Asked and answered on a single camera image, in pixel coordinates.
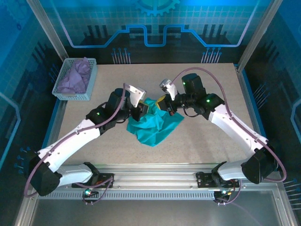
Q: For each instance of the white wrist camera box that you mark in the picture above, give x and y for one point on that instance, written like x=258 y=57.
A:
x=136 y=93
x=169 y=89

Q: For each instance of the small LED controller board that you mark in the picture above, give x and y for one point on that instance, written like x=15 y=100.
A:
x=223 y=193
x=89 y=192

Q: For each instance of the aluminium frame post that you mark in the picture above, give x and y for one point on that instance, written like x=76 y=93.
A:
x=55 y=40

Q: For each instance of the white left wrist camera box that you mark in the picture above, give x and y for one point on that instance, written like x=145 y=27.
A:
x=136 y=93

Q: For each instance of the purple garment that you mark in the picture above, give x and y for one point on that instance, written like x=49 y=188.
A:
x=75 y=77

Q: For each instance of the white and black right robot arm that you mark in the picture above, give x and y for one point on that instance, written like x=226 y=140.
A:
x=235 y=131

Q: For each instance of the aluminium frame bracket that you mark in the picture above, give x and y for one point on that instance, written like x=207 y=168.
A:
x=255 y=40

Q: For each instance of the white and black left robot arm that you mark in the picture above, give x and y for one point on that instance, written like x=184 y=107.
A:
x=70 y=139

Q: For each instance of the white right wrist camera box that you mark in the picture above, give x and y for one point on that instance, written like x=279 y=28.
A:
x=169 y=89

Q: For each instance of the grey metal front panel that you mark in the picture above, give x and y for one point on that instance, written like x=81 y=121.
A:
x=150 y=212

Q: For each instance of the teal t-shirt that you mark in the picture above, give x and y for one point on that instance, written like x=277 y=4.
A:
x=150 y=127

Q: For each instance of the aluminium mounting rail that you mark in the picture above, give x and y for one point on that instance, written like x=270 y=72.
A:
x=152 y=174

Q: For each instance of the blue table edge strip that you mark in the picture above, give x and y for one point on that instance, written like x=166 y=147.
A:
x=250 y=94
x=47 y=139

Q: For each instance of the light blue plastic basket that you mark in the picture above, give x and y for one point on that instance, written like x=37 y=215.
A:
x=56 y=93

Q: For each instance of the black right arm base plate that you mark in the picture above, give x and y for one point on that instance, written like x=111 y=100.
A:
x=204 y=181

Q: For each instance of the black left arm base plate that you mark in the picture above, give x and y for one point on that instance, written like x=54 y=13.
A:
x=104 y=176

